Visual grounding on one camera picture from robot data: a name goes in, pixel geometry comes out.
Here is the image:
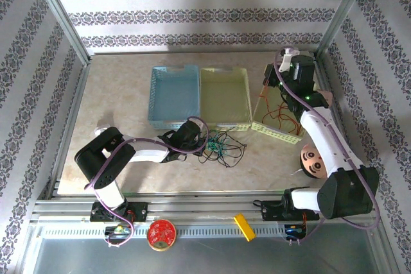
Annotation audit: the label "thin green cable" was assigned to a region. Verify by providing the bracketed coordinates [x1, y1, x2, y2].
[205, 135, 231, 158]

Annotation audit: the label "pale yellow plastic basket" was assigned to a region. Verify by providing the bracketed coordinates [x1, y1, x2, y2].
[199, 65, 253, 132]
[250, 64, 319, 145]

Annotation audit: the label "pink plush toy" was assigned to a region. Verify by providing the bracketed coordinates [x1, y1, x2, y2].
[320, 90, 334, 109]

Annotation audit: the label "blue plastic basket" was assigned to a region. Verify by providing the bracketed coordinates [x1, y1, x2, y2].
[147, 64, 200, 130]

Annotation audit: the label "yellow rectangular block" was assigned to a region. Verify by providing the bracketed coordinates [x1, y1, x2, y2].
[233, 212, 257, 242]

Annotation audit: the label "round red tin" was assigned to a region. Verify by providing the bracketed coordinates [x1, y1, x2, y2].
[146, 218, 177, 252]

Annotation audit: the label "small electronics board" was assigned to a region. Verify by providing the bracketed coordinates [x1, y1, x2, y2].
[284, 223, 308, 242]
[104, 225, 133, 237]

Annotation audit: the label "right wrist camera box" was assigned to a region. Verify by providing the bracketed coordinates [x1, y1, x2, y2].
[278, 47, 301, 73]

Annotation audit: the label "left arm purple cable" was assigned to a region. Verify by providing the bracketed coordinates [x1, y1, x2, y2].
[83, 116, 211, 249]

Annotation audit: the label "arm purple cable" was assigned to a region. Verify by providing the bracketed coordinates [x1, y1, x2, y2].
[274, 46, 382, 246]
[83, 116, 211, 249]

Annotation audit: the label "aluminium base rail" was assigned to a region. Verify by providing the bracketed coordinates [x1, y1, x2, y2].
[30, 190, 383, 223]

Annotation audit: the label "aluminium side rail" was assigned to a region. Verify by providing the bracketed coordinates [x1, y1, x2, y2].
[310, 51, 370, 198]
[44, 62, 92, 198]

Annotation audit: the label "aluminium frame post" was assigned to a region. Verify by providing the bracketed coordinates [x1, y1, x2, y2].
[316, 0, 376, 60]
[28, 0, 92, 65]

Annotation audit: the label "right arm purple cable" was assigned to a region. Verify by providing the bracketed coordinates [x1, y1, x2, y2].
[274, 46, 382, 246]

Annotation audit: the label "grey slotted cable duct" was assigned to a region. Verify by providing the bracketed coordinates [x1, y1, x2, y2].
[40, 224, 290, 239]

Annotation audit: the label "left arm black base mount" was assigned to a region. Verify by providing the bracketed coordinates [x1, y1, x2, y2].
[89, 201, 149, 223]

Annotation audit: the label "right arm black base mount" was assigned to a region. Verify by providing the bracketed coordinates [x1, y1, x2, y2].
[260, 199, 321, 223]

